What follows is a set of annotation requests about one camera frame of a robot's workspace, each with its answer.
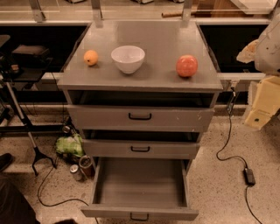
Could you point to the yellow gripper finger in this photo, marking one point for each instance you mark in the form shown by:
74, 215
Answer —
263, 102
247, 54

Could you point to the small orange fruit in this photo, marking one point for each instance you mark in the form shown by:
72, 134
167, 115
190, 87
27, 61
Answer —
91, 57

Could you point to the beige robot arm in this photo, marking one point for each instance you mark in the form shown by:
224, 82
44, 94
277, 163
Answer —
265, 53

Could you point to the grey drawer cabinet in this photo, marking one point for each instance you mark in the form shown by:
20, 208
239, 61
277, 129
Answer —
163, 42

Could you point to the grey bottom drawer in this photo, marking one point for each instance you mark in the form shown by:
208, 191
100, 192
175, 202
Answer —
140, 189

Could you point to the red apple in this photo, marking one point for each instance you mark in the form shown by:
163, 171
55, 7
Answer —
186, 66

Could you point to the black power adapter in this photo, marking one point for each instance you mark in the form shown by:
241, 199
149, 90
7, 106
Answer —
249, 177

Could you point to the white ceramic bowl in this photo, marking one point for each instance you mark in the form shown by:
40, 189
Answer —
128, 58

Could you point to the brown tin can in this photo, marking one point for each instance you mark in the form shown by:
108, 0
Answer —
85, 163

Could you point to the green chip bag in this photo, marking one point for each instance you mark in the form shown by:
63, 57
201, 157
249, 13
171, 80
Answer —
70, 145

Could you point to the silver soda can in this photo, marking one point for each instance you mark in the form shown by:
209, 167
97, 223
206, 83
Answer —
76, 172

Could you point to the black box on shelf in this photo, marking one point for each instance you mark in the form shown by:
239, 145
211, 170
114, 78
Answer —
30, 52

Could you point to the black reacher grabber tool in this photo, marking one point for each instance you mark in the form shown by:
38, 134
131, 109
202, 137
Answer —
26, 123

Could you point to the black shoe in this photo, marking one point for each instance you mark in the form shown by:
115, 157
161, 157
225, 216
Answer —
5, 160

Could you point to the dark clothed leg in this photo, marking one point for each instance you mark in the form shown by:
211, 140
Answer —
14, 208

